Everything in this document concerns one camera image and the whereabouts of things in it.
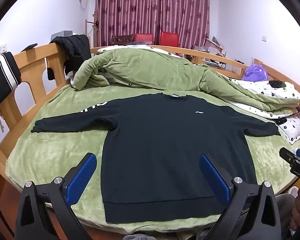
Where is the grey box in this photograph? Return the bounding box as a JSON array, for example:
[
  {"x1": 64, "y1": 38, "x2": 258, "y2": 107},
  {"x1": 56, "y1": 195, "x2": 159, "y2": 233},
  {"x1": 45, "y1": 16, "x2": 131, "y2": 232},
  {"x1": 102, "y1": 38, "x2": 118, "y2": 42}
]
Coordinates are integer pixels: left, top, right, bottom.
[{"x1": 51, "y1": 30, "x2": 74, "y2": 42}]

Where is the pile of cardboard boxes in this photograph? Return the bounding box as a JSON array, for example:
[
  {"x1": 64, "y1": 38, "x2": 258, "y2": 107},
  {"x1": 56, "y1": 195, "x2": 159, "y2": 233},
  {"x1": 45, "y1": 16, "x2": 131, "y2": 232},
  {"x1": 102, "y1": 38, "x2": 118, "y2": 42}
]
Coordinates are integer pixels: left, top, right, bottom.
[{"x1": 193, "y1": 36, "x2": 227, "y2": 69}]

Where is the black jacket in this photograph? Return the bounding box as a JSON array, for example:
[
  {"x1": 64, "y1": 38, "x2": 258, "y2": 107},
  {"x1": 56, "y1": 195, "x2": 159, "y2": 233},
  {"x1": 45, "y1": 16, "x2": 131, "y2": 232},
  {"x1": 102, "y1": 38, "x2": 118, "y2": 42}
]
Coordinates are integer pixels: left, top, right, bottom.
[{"x1": 47, "y1": 34, "x2": 92, "y2": 81}]

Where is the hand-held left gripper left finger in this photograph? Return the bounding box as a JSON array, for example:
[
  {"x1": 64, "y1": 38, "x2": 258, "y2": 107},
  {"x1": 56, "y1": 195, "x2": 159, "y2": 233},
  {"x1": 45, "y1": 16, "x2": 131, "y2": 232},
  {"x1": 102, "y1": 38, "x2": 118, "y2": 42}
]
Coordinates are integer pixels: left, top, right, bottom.
[{"x1": 15, "y1": 152, "x2": 98, "y2": 240}]

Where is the white floral pillow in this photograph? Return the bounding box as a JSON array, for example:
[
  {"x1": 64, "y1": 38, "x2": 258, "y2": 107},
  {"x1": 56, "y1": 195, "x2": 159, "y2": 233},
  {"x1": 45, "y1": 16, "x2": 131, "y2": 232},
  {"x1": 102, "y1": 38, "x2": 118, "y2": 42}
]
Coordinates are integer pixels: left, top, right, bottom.
[{"x1": 275, "y1": 116, "x2": 300, "y2": 145}]

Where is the wooden bed frame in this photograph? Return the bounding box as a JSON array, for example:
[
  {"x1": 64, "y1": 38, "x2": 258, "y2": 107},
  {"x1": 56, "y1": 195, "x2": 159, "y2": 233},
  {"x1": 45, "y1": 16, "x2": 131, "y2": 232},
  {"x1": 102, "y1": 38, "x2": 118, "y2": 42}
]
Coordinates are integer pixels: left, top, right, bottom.
[{"x1": 0, "y1": 41, "x2": 300, "y2": 185}]

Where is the wooden coat rack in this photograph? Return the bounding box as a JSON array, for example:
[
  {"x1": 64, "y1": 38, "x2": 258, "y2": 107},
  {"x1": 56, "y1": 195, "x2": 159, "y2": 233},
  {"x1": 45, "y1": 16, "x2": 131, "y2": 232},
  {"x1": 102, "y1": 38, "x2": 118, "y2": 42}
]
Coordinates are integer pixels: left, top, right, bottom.
[{"x1": 84, "y1": 12, "x2": 101, "y2": 48}]

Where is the dark wooden chair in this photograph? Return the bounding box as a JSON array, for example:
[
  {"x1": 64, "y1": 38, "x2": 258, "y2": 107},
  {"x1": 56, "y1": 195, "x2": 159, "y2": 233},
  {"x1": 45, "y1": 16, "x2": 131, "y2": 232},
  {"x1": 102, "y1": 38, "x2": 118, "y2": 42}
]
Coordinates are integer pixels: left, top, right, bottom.
[{"x1": 111, "y1": 35, "x2": 134, "y2": 46}]

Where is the green plush bed sheet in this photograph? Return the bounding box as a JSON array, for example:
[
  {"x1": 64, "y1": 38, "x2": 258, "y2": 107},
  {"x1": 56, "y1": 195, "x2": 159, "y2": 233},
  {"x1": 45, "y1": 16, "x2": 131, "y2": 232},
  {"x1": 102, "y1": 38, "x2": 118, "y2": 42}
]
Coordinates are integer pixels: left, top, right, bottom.
[{"x1": 5, "y1": 82, "x2": 300, "y2": 236}]

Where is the black and white striped garment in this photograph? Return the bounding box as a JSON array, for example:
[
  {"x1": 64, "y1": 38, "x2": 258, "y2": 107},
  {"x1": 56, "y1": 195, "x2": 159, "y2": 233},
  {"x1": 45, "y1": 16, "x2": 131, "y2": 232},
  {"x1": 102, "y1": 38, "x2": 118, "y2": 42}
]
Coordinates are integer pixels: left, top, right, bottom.
[{"x1": 0, "y1": 52, "x2": 22, "y2": 132}]

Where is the purple plush toy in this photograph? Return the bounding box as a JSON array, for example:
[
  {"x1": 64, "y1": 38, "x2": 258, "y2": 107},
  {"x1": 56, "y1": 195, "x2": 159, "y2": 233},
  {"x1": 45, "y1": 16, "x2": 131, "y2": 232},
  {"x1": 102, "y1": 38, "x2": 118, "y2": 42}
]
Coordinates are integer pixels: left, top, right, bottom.
[{"x1": 241, "y1": 63, "x2": 269, "y2": 82}]

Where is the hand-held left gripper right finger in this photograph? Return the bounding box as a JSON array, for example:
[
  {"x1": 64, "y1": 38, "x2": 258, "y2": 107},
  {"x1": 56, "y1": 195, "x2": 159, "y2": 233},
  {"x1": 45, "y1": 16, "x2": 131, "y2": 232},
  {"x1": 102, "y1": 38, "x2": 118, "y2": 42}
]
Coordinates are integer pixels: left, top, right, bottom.
[{"x1": 199, "y1": 153, "x2": 282, "y2": 240}]

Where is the black sweatshirt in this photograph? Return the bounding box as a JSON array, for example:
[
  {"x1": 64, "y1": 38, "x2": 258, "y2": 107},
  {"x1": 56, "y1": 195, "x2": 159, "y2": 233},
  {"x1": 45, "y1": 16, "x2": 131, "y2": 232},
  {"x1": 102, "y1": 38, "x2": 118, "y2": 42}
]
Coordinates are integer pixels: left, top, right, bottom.
[{"x1": 31, "y1": 92, "x2": 282, "y2": 223}]

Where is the green and white floral quilt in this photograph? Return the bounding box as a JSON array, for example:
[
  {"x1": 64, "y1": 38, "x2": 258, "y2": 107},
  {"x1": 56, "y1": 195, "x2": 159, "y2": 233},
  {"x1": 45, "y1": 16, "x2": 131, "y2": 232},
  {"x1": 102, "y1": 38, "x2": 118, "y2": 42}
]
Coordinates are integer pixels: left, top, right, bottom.
[{"x1": 72, "y1": 44, "x2": 300, "y2": 118}]

